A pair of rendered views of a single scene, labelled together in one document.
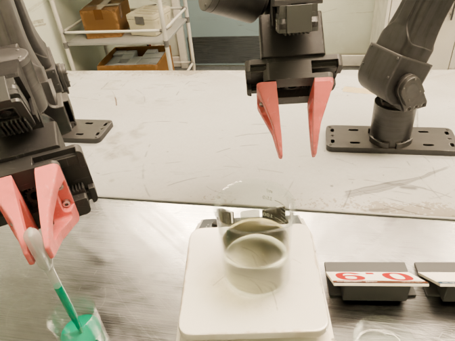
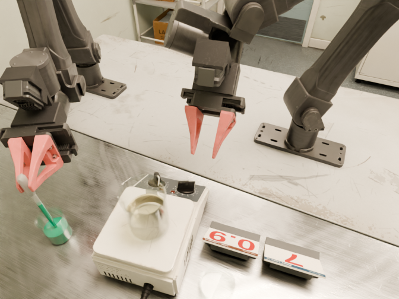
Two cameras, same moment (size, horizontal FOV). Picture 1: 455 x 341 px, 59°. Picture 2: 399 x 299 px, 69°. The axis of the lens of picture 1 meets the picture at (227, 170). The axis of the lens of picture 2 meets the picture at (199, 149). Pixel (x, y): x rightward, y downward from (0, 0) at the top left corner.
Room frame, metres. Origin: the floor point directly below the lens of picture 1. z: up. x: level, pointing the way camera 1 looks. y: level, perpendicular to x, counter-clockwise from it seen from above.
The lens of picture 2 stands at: (0.03, -0.13, 1.37)
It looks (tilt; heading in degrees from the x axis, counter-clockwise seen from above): 45 degrees down; 11
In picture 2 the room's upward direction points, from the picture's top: straight up
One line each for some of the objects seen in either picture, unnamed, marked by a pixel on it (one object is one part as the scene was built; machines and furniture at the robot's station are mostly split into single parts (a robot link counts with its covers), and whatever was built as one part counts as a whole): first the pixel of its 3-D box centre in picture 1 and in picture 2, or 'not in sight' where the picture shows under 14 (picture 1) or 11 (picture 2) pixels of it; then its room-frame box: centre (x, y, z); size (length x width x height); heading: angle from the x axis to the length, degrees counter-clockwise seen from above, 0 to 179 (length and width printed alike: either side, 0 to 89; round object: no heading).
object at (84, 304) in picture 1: (80, 330); (55, 226); (0.23, 0.16, 0.93); 0.04 x 0.04 x 0.06
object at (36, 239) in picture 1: (42, 248); (28, 185); (0.23, 0.15, 1.04); 0.01 x 0.01 x 0.04; 19
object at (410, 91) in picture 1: (395, 84); (307, 110); (0.54, -0.26, 1.00); 0.09 x 0.06 x 0.06; 17
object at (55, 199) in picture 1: (30, 220); (29, 165); (0.27, 0.17, 1.05); 0.09 x 0.07 x 0.07; 19
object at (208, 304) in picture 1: (250, 275); (146, 225); (0.24, -0.01, 0.98); 0.12 x 0.12 x 0.01; 86
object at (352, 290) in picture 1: (372, 273); (232, 238); (0.28, -0.14, 0.92); 0.09 x 0.06 x 0.04; 83
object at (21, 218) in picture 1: (45, 216); (37, 164); (0.27, 0.16, 1.05); 0.09 x 0.07 x 0.07; 19
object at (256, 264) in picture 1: (258, 243); (147, 212); (0.23, -0.02, 1.03); 0.07 x 0.06 x 0.08; 45
